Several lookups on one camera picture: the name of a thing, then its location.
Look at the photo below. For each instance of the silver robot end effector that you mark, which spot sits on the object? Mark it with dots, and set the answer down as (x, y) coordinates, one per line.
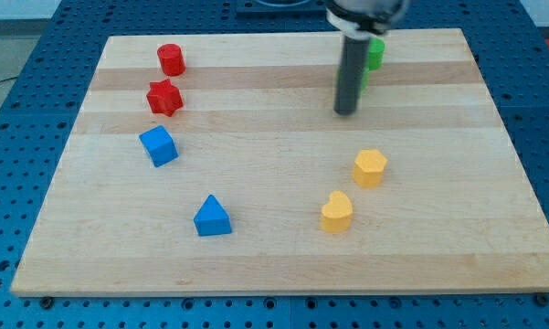
(363, 19)

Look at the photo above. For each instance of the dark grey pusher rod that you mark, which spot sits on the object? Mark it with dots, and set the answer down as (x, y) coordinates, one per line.
(351, 69)

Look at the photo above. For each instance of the yellow hexagon block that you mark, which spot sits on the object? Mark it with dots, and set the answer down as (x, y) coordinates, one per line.
(369, 166)

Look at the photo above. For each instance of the yellow heart block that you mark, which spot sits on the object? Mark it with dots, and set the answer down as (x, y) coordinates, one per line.
(337, 213)

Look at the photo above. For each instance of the green cylinder block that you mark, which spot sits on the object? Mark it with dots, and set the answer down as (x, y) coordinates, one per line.
(375, 54)

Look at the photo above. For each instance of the blue mounting plate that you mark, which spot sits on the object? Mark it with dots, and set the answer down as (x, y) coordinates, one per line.
(275, 7)

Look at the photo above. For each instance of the red cylinder block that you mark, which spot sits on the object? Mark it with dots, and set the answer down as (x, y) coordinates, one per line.
(171, 59)

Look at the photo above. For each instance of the wooden board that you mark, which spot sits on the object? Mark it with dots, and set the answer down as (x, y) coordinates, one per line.
(454, 213)

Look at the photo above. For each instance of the red star block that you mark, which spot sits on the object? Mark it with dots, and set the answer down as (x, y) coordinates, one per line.
(164, 97)

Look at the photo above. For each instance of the blue cube block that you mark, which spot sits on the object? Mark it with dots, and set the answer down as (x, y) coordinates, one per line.
(159, 145)

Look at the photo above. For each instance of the blue triangle block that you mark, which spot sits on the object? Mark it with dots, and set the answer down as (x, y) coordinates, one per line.
(212, 219)

